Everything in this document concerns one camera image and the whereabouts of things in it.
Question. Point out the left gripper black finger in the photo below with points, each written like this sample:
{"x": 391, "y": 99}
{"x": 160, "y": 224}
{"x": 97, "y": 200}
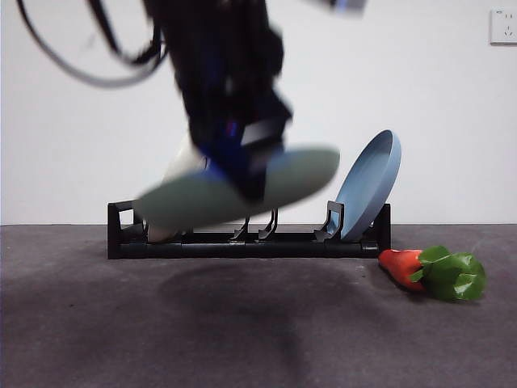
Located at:
{"x": 246, "y": 174}

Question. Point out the pale green plate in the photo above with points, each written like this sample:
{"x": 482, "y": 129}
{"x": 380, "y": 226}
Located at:
{"x": 190, "y": 202}

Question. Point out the orange carrot with green leaves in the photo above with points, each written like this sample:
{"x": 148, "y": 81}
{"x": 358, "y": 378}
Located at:
{"x": 404, "y": 266}

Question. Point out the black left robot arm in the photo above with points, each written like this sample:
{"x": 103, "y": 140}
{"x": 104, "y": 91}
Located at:
{"x": 226, "y": 60}

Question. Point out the cream white plate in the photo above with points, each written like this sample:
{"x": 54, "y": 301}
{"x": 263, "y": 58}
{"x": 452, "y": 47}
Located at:
{"x": 182, "y": 161}

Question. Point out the black plate rack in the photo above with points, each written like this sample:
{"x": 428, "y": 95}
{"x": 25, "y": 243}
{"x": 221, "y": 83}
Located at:
{"x": 202, "y": 250}

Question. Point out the blue plate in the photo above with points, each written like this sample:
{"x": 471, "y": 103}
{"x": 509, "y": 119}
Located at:
{"x": 365, "y": 190}

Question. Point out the white wall socket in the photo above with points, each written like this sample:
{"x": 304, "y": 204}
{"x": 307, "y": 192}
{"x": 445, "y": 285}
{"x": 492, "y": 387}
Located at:
{"x": 504, "y": 27}

